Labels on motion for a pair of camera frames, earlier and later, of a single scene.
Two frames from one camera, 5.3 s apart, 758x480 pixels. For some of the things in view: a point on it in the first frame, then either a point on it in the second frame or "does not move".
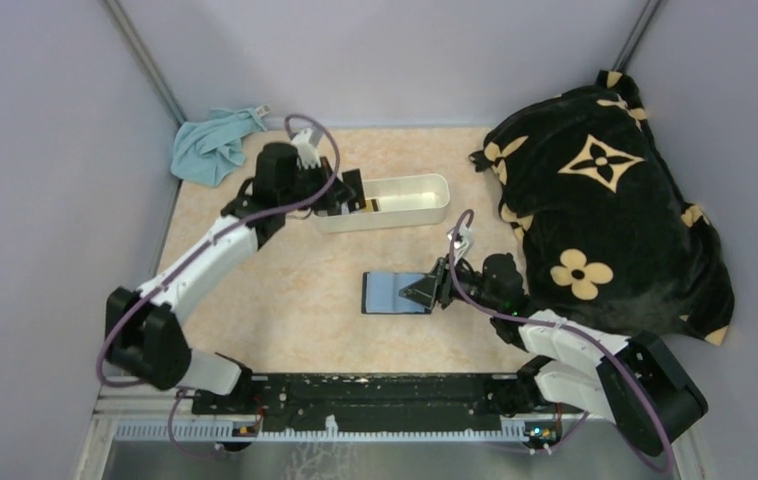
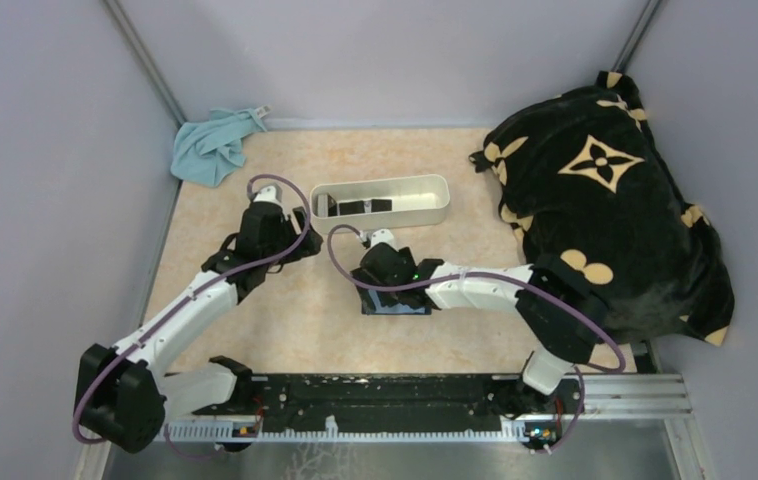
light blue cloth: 206,148 does not move
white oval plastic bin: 403,201 does not move
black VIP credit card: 353,178 to 356,207
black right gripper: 445,283 to 382,285
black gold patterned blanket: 606,233 does not move
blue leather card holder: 380,293 does not move
